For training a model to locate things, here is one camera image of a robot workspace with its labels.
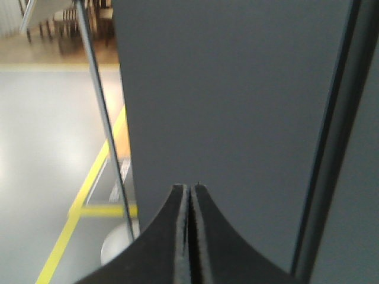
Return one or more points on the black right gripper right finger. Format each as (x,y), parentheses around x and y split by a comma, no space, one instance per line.
(218,254)

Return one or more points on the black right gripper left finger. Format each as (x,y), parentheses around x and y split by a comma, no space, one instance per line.
(159,254)

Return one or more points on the dark grey fridge body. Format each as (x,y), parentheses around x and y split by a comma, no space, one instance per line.
(273,107)

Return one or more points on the wooden dining chairs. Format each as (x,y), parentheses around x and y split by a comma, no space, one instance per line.
(59,20)

